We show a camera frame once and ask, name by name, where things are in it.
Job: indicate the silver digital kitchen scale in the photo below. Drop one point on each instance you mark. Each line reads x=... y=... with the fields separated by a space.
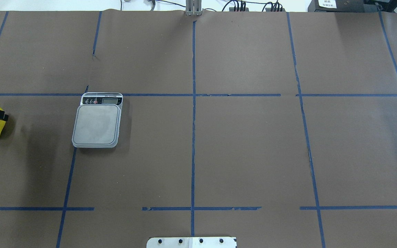
x=97 y=122

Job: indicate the near black connector block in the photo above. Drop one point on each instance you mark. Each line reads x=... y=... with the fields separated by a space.
x=235 y=6

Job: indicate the black connector block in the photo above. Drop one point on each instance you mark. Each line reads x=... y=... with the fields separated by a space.
x=273 y=7
x=235 y=6

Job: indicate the far black connector block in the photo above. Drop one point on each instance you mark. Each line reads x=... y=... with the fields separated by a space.
x=273 y=7

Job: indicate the black computer box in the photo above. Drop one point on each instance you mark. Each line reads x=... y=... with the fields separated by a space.
x=351 y=6

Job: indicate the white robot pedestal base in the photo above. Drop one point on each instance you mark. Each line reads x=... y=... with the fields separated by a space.
x=192 y=242

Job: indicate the aluminium frame post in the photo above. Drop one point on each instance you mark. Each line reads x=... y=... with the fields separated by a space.
x=193 y=8

